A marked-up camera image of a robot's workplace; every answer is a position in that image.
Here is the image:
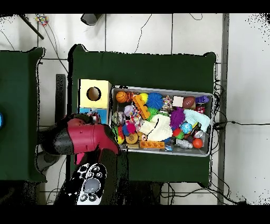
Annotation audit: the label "orange toy brick round studs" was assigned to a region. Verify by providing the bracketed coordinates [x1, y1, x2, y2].
[132, 94, 151, 120]

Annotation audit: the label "long orange toy brick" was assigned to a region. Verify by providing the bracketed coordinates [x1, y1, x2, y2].
[139, 141, 166, 151]

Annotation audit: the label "wooden box three holes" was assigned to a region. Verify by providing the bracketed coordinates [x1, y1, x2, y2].
[78, 79, 112, 126]

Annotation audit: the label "clear shallow mesh bin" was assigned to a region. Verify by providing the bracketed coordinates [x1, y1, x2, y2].
[108, 86, 214, 157]

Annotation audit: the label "small orange basketball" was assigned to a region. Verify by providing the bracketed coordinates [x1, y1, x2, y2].
[115, 90, 129, 104]

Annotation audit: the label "blue spiky ball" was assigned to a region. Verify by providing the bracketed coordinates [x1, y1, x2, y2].
[147, 92, 165, 110]

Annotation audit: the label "cream knitted cloth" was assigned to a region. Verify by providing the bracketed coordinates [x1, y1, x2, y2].
[139, 114, 173, 142]

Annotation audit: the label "purple spiky ball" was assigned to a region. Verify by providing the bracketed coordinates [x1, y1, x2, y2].
[170, 107, 186, 131]

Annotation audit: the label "brown toy football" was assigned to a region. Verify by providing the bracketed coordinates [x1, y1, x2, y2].
[183, 96, 197, 109]

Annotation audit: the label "light blue cloth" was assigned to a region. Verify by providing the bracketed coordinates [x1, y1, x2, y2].
[184, 109, 211, 134]

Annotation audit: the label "red orange ball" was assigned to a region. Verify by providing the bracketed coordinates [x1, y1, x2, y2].
[192, 138, 204, 150]

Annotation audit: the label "black upright bar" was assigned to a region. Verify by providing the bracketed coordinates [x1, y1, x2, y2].
[55, 73, 68, 124]

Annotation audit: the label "grey object on floor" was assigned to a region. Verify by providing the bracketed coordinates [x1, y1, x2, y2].
[81, 13, 103, 26]

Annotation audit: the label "dark green side table cloth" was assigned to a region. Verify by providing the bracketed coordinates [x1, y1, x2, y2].
[0, 46, 46, 183]

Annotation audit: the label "small colourful item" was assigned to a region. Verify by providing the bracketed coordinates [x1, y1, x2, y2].
[35, 14, 50, 27]

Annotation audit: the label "black stick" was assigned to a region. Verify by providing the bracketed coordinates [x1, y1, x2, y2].
[16, 14, 45, 40]

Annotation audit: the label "black power cable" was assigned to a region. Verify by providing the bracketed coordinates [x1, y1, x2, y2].
[213, 119, 270, 129]

